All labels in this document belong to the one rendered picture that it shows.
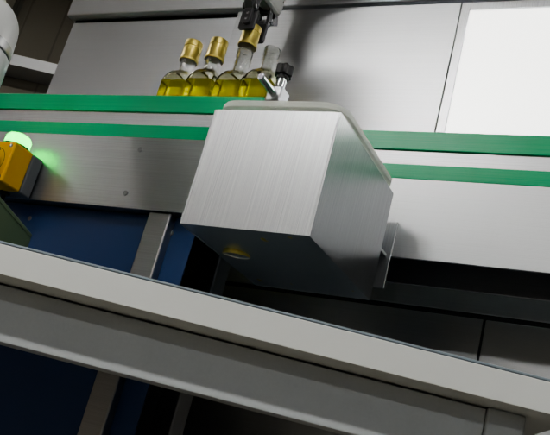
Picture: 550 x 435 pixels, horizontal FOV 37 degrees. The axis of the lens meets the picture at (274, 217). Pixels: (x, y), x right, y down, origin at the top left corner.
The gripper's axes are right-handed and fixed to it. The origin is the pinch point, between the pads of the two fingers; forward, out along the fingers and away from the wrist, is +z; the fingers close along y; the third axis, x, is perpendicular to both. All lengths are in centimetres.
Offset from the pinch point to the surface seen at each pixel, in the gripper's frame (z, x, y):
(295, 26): -8.4, 1.5, -11.8
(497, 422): 66, 59, 22
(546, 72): 2, 51, -13
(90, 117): 27.4, -16.9, 13.8
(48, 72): -97, -227, -162
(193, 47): 5.1, -10.5, 1.5
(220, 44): 4.8, -4.6, 1.7
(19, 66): -96, -242, -156
